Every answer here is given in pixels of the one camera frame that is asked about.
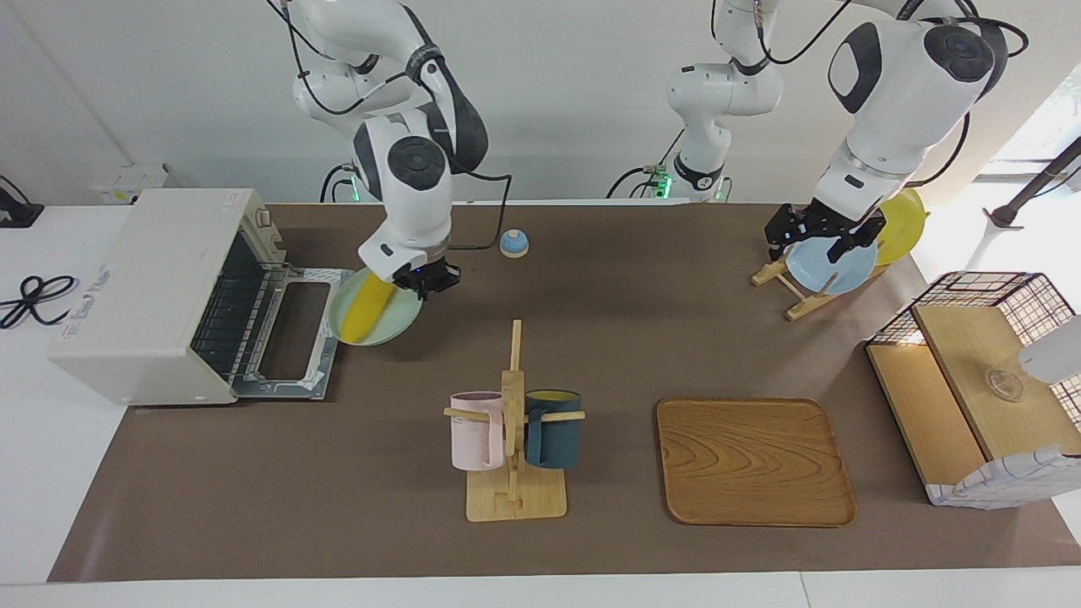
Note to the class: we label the brown table mat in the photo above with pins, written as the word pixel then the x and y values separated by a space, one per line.
pixel 642 338

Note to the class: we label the pink mug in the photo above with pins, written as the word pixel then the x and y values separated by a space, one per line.
pixel 475 435

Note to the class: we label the blurred white object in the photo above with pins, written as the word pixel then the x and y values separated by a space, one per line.
pixel 1056 355

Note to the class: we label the yellow plate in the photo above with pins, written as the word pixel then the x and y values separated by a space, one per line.
pixel 905 228

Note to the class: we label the dark teal mug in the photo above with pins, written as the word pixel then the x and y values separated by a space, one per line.
pixel 553 439

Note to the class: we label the wooden serving tray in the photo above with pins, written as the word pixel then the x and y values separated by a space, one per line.
pixel 752 460

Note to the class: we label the black stand base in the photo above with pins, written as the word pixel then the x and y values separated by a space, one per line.
pixel 17 213

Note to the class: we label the cream toaster oven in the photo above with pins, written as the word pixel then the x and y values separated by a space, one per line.
pixel 143 287

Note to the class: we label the light blue plate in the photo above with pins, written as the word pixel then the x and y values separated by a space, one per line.
pixel 819 270

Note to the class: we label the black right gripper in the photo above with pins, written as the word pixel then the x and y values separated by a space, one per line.
pixel 431 274

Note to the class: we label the wooden plate rack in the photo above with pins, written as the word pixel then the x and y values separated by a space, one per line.
pixel 802 306

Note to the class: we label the wooden mug tree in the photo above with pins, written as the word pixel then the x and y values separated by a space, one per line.
pixel 515 502

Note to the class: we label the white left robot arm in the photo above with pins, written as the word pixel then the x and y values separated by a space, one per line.
pixel 904 93

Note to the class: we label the yellow corn cob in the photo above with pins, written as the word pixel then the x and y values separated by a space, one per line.
pixel 365 312

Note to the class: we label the small clear glass dish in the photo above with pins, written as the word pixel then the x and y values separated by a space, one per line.
pixel 1004 385

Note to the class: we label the white power strip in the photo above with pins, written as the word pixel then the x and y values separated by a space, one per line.
pixel 127 181

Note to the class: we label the pale green plate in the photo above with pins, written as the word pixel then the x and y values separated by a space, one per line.
pixel 397 325

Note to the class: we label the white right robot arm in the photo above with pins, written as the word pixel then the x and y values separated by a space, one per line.
pixel 414 169

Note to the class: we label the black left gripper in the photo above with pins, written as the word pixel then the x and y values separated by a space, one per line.
pixel 823 221

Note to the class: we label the black tripod pole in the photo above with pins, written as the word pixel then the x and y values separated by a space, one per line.
pixel 1039 181

